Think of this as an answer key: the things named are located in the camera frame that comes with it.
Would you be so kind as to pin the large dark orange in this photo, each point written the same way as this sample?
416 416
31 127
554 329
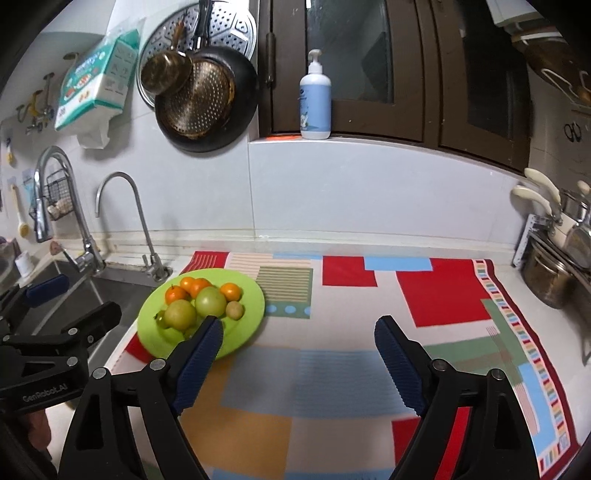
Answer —
202 287

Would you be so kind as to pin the stainless steel sink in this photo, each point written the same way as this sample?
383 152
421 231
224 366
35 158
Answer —
120 295

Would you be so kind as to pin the metal dish rack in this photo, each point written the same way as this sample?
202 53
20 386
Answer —
524 240

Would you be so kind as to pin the medium orange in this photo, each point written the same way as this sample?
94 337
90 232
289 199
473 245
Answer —
231 290

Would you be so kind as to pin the thin gooseneck faucet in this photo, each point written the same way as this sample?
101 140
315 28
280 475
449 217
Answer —
143 221

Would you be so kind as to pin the black wall hooks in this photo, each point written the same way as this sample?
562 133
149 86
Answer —
574 131

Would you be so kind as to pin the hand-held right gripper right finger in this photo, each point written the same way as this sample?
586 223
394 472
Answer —
401 364

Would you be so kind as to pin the blue and white pump bottle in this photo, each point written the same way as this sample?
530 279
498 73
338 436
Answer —
315 101

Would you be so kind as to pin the perforated metal steamer plate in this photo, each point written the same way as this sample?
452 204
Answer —
231 27

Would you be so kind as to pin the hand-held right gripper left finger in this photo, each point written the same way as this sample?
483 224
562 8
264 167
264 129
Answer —
198 364

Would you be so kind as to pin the black frying pan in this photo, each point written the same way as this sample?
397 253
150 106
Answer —
240 92

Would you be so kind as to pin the stainless steel pot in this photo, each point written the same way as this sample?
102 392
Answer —
545 277

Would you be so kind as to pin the hanging dish brush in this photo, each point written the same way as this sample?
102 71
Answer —
21 221

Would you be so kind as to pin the yellow-green apple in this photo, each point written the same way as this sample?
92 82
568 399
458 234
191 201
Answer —
211 300

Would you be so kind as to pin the lime green plate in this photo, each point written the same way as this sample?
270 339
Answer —
244 332

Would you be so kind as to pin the person's left hand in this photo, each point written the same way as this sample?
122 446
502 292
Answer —
37 429

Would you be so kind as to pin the small orange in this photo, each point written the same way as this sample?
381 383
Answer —
187 280

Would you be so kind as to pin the tiny orange with stem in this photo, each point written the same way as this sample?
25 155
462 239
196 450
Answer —
175 294

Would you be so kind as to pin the colourful patchwork mat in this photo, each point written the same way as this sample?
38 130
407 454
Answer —
323 378

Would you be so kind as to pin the large chrome faucet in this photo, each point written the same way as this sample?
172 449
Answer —
81 221

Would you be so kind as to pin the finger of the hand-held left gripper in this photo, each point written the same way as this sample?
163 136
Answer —
46 285
94 318

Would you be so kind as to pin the green apple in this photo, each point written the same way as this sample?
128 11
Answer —
180 314

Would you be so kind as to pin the small white cup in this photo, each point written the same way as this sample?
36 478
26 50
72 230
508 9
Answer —
23 265

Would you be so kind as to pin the white range hood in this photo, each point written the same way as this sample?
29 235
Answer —
512 14

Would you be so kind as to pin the dark brown window frame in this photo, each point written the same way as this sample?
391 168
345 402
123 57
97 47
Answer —
429 92

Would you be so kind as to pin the small yellow-green round fruit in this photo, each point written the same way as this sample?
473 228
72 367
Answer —
234 310

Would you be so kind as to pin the teal and white tissue pack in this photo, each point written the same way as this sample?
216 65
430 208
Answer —
92 78

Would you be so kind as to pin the wooden cutting board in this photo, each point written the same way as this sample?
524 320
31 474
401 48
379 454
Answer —
549 60

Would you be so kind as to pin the white plastic bag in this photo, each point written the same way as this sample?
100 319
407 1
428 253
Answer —
97 134

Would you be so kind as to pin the small brass pot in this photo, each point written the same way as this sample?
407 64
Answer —
164 71

